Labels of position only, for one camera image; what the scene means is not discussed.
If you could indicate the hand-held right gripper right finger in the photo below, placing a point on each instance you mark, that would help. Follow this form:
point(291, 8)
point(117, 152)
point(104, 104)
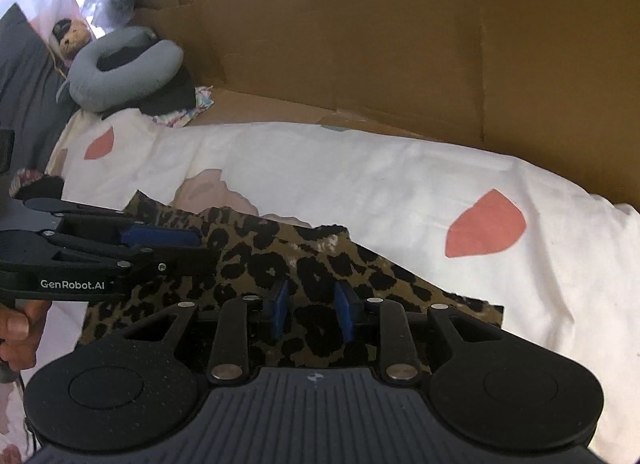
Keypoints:
point(347, 314)

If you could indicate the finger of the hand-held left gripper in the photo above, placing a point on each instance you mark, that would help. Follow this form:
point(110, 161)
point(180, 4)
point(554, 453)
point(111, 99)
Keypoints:
point(160, 237)
point(185, 264)

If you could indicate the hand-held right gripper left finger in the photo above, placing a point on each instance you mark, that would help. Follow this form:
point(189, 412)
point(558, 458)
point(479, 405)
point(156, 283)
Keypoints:
point(276, 314)

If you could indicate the leopard print garment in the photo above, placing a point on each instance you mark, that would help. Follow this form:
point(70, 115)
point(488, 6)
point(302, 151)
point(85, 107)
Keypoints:
point(310, 264)

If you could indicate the person's left hand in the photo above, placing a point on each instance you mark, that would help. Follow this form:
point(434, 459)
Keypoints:
point(22, 339)

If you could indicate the black garment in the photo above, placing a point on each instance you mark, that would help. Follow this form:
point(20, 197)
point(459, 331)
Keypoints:
point(42, 189)

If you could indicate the floral garment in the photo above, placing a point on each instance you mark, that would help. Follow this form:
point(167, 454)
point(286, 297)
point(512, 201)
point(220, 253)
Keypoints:
point(30, 174)

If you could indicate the white bear print bedsheet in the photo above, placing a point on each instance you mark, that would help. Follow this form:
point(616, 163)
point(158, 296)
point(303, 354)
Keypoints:
point(350, 183)

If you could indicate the small floral cloth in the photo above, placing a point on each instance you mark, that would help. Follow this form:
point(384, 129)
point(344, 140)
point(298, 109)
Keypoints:
point(192, 106)

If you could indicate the black cloth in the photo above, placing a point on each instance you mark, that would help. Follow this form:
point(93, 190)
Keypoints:
point(170, 93)

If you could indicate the grey neck pillow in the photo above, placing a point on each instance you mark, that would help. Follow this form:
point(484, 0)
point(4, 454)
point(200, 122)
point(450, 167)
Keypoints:
point(150, 63)

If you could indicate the grey duvet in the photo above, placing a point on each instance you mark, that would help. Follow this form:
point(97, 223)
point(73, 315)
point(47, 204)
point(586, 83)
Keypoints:
point(25, 83)

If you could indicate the plush bear toy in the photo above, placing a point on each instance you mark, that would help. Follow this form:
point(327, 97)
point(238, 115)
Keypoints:
point(70, 38)

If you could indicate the low folded cardboard sheet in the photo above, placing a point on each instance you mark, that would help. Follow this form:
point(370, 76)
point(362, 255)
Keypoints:
point(400, 43)

